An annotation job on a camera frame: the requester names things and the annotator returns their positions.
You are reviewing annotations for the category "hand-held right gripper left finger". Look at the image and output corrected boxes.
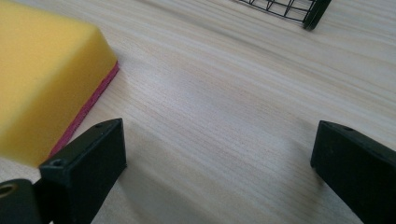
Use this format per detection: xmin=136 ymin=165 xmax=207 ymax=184
xmin=33 ymin=118 xmax=128 ymax=224

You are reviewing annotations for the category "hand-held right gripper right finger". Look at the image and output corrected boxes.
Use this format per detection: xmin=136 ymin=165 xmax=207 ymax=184
xmin=310 ymin=119 xmax=396 ymax=224

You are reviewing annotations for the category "yellow sponge with red pad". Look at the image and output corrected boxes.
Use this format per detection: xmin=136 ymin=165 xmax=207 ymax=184
xmin=0 ymin=0 xmax=120 ymax=168

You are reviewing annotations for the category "black wire basket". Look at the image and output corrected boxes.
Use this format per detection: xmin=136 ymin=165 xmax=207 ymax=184
xmin=232 ymin=0 xmax=332 ymax=31

